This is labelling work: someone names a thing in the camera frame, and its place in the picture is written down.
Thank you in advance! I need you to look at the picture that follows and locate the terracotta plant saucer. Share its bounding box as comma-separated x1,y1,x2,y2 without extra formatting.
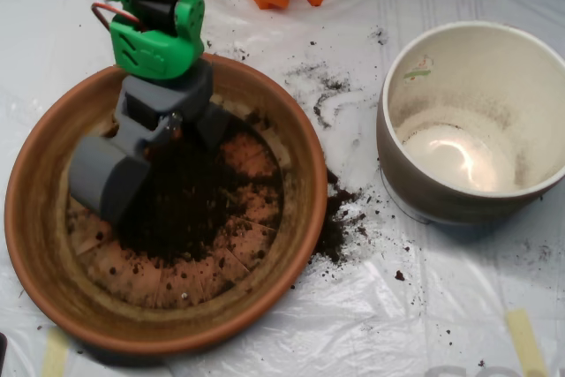
4,50,328,356

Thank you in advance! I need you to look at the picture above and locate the spilled dark soil pile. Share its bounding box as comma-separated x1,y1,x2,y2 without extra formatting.
311,169,367,266

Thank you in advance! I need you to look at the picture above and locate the white ceramic pot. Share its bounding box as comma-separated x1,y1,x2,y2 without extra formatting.
376,19,565,226

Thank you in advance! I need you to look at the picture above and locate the beige masking tape strip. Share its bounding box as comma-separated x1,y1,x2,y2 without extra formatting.
40,327,71,377
505,308,551,377

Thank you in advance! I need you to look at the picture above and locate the green label sticker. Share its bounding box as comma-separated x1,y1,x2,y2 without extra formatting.
403,54,436,82

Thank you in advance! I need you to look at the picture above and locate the white plastic cover sheet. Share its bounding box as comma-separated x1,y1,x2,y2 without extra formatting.
0,0,565,377

